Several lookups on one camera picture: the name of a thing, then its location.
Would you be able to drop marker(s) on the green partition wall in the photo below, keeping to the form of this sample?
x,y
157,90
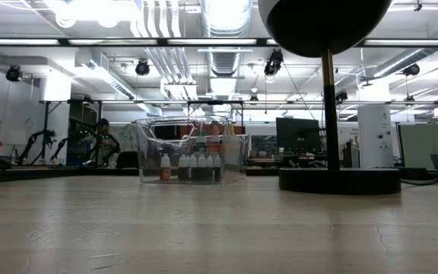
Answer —
x,y
420,148

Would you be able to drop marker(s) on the black background robot arm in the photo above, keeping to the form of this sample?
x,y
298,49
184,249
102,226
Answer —
x,y
32,142
60,147

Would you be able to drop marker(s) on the black lamp with round base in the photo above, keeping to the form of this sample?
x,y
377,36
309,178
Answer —
x,y
331,114

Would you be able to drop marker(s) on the clear plastic bin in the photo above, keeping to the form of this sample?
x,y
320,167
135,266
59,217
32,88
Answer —
x,y
238,175

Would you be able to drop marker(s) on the black office chair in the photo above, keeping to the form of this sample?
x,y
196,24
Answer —
x,y
127,160

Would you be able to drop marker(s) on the small red food coloring bottle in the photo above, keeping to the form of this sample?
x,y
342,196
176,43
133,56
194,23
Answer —
x,y
165,172

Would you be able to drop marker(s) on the person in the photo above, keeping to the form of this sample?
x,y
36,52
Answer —
x,y
105,142

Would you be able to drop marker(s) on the long ceiling light strip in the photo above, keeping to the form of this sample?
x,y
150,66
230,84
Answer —
x,y
409,42
32,41

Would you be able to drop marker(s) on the silver ceiling duct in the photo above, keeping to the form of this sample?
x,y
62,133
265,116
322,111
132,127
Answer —
x,y
226,17

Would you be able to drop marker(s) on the white cabinet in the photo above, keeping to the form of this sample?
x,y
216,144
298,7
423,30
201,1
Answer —
x,y
375,141

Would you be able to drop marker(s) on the black rack frame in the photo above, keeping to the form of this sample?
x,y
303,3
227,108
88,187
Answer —
x,y
46,125

